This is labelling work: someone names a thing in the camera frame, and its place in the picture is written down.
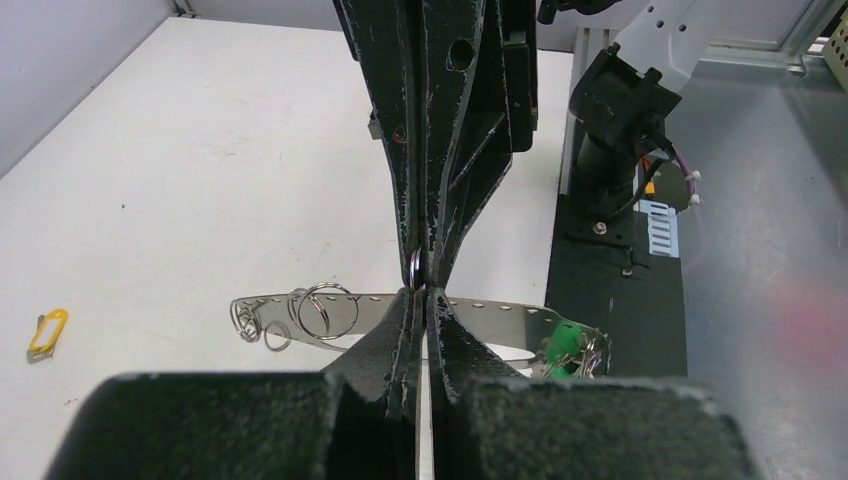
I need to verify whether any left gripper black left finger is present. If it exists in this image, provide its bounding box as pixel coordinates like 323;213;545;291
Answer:
42;288;425;480

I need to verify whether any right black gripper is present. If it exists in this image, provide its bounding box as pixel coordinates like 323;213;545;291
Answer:
333;0;538;289

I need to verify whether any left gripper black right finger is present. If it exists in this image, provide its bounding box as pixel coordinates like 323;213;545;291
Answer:
425;288;759;479

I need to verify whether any large wire keyring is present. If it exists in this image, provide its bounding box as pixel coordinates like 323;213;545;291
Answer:
229;282;569;382

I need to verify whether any yellow key tag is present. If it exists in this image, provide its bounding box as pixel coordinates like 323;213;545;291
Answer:
26;308;70;364

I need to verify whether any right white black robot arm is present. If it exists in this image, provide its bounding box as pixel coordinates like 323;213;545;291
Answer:
334;1;785;290

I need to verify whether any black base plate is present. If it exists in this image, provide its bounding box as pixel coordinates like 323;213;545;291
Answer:
545;195;688;377

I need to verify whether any right white cable duct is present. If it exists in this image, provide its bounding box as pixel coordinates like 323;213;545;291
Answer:
639;200;680;259

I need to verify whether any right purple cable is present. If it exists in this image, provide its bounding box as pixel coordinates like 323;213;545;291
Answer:
669;148;702;210

